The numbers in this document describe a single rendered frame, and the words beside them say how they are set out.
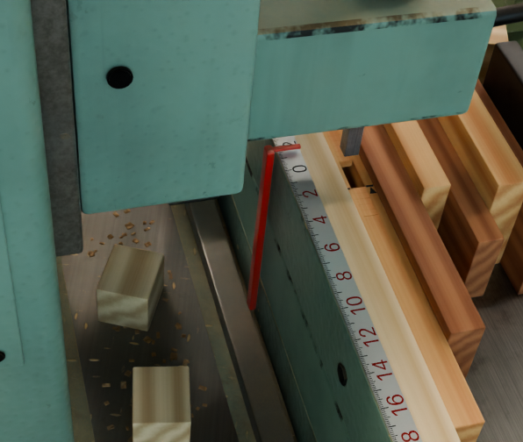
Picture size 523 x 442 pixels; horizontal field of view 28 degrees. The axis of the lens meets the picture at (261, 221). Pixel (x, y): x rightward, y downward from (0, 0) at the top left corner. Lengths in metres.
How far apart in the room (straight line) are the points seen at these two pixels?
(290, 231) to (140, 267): 0.14
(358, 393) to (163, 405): 0.15
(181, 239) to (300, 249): 0.19
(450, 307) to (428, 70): 0.12
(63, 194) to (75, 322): 0.24
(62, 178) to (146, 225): 0.30
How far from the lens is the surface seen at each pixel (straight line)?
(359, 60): 0.52
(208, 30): 0.44
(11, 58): 0.38
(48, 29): 0.42
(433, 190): 0.60
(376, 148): 0.62
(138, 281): 0.69
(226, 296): 0.70
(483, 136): 0.61
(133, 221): 0.77
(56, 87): 0.44
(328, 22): 0.50
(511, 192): 0.59
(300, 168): 0.59
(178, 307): 0.72
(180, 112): 0.46
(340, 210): 0.58
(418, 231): 0.58
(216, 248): 0.73
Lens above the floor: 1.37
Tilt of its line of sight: 47 degrees down
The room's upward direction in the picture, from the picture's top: 7 degrees clockwise
